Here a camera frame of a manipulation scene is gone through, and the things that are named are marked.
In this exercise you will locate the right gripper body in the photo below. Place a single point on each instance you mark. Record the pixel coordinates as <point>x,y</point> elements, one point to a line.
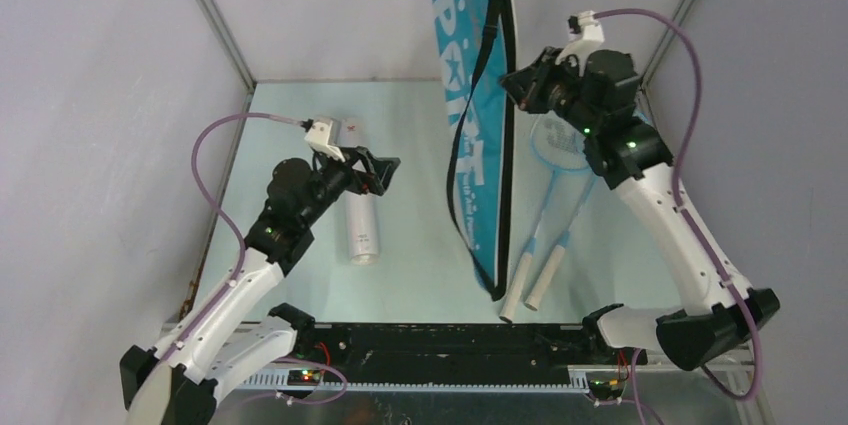
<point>556,87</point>

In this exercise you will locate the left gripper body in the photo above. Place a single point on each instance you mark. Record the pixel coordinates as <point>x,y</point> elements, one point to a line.
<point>359,181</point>

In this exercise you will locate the white shuttlecock tube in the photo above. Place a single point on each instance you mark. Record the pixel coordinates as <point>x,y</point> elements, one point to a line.
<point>360,210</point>

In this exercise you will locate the blue badminton racket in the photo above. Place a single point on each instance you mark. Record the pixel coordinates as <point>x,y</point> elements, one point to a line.
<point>558,147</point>
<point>557,254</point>

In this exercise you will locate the blue racket cover bag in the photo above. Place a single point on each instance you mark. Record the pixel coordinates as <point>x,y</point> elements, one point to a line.
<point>477,46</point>

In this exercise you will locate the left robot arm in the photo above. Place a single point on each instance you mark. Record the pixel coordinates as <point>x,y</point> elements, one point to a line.
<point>185,376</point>

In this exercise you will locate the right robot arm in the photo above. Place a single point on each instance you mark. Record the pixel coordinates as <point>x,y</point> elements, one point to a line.
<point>719,308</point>

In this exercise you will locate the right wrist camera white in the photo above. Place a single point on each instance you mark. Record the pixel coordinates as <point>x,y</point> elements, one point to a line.
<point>586,35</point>

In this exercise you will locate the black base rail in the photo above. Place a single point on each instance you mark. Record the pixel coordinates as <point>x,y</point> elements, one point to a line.
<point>463,355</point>

